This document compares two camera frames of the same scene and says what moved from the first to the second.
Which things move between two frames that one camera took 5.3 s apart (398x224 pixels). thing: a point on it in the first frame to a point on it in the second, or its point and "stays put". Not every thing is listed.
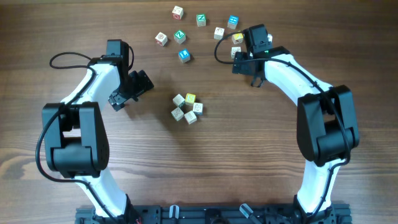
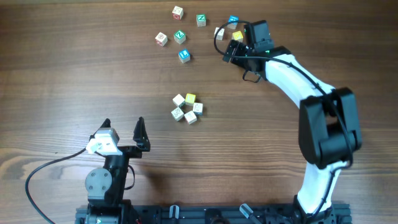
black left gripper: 143,84 to 142,143
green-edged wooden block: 177,113 stays put
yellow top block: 189,99 stays put
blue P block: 198,108 stays put
